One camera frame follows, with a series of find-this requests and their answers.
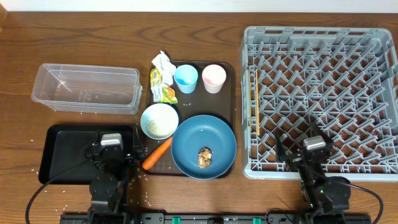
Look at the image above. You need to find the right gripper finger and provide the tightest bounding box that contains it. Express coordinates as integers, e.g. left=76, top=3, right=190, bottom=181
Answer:
left=274, top=133, right=287, bottom=157
left=310, top=123, right=334, bottom=144

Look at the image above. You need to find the orange carrot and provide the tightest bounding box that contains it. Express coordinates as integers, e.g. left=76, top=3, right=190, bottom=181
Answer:
left=142, top=137, right=173, bottom=170

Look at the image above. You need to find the yellow snack wrapper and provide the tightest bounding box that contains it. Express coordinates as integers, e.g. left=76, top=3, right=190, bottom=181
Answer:
left=150, top=68, right=178, bottom=104

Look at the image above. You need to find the dark blue plate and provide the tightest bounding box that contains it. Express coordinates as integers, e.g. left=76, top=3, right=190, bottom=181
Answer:
left=171, top=115, right=237, bottom=179

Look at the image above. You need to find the brown food scrap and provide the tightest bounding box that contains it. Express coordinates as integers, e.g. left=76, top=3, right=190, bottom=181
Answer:
left=198, top=147, right=212, bottom=169

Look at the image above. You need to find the light blue plastic cup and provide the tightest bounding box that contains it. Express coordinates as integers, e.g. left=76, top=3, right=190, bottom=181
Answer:
left=174, top=65, right=198, bottom=94

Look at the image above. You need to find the white paper napkin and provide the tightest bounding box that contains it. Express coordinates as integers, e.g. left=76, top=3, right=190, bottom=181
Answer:
left=152, top=51, right=176, bottom=86

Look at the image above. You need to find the pink plastic cup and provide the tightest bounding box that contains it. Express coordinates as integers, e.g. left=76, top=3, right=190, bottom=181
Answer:
left=202, top=64, right=226, bottom=94

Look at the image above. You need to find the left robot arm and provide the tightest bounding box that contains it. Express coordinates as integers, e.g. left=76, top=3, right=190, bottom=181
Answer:
left=85, top=127, right=144, bottom=223

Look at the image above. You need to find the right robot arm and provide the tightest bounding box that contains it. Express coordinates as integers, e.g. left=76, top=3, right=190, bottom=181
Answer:
left=275, top=123, right=351, bottom=223

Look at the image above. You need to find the black waste tray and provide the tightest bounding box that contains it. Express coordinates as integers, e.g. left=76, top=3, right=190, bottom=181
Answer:
left=39, top=124, right=133, bottom=184

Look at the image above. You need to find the grey plastic dishwasher rack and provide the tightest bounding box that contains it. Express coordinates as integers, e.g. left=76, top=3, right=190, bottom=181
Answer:
left=240, top=26, right=397, bottom=182

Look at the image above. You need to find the clear plastic waste bin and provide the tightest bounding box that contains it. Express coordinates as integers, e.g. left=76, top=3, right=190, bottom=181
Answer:
left=31, top=63, right=142, bottom=114

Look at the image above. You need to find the wooden chopstick in rack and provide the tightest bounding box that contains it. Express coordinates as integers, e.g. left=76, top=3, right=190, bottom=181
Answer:
left=254, top=69, right=261, bottom=136
left=248, top=69, right=252, bottom=132

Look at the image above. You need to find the light blue rice bowl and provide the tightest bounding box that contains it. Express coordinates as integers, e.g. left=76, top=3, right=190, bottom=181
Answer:
left=141, top=103, right=179, bottom=140

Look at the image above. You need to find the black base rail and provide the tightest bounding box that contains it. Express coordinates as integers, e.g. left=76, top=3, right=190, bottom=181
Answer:
left=60, top=212, right=373, bottom=224

